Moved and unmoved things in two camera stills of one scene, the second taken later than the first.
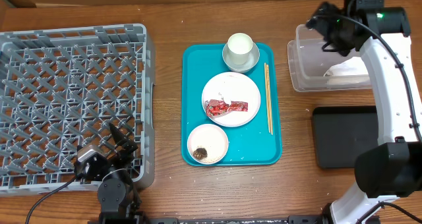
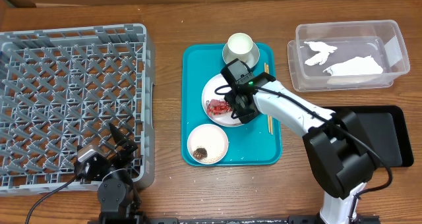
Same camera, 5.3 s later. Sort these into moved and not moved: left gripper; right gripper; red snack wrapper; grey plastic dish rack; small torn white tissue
Moved: small torn white tissue; right gripper
Not moved: left gripper; red snack wrapper; grey plastic dish rack
